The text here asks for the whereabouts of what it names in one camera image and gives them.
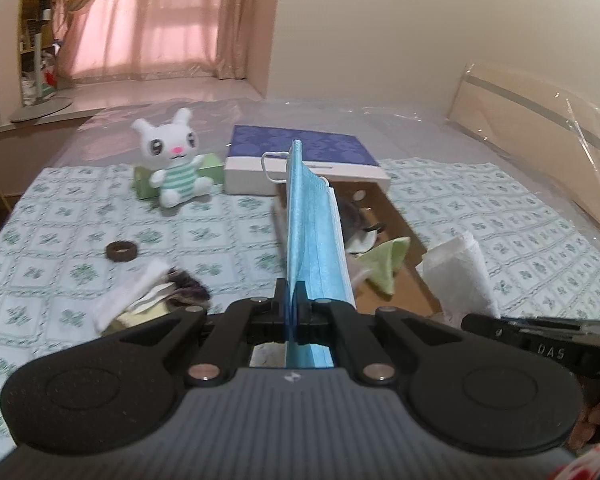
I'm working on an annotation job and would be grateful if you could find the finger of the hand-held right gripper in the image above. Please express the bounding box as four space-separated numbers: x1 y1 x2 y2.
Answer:
461 312 528 346
500 316 600 335

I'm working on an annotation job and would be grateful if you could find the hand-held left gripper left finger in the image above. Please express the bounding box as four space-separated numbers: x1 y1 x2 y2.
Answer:
105 279 287 386

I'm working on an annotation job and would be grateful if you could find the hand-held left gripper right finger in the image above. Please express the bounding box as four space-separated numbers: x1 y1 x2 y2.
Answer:
297 282 476 386

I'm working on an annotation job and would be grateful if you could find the white cloth packet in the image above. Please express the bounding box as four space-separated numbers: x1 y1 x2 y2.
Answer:
420 232 501 318

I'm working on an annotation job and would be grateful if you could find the blue face mask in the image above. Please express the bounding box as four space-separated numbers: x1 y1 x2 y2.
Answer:
261 140 357 368

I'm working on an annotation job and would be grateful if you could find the dark fuzzy scrunchie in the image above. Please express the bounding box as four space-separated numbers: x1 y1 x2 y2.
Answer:
167 269 212 306

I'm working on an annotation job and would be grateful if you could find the cardboard box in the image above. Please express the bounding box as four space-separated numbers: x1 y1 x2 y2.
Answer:
272 180 443 318

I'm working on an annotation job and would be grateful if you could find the light green cloth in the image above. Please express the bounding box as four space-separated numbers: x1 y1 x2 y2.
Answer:
362 236 412 296

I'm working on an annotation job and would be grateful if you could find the pale yellow cloth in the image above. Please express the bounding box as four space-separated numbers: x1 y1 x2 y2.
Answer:
110 305 181 333

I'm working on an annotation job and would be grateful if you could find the white towel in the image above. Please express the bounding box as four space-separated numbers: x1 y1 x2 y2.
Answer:
92 259 171 333

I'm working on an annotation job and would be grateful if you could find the brown hair tie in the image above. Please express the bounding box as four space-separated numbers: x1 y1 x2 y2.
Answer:
105 241 138 262

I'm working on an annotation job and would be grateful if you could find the person's right hand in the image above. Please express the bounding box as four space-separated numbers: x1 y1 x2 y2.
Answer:
569 394 600 455

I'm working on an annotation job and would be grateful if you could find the small green box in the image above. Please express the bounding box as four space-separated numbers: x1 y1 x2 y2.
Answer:
134 152 224 201

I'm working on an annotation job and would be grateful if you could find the purple and white box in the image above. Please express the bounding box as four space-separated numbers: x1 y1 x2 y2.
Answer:
223 125 391 196

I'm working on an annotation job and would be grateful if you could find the white bunny plush toy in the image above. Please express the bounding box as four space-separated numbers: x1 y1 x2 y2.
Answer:
131 107 216 208

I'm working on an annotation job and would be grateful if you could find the plastic wrapped headboard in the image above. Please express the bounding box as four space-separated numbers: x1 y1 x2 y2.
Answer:
447 62 600 248

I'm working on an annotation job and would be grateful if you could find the clear plastic mattress cover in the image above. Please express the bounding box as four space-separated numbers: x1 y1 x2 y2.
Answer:
45 97 600 261

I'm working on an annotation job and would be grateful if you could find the green floral bedsheet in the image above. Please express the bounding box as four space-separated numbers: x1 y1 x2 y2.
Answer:
0 157 600 441

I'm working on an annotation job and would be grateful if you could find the standing fan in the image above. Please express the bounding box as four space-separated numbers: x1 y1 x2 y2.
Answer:
9 0 116 123

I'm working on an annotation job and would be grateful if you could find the pink curtain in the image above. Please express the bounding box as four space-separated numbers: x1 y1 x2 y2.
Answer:
55 0 281 81

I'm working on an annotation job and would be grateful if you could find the wooden bookshelf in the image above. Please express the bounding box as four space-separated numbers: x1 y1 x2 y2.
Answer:
17 0 70 106

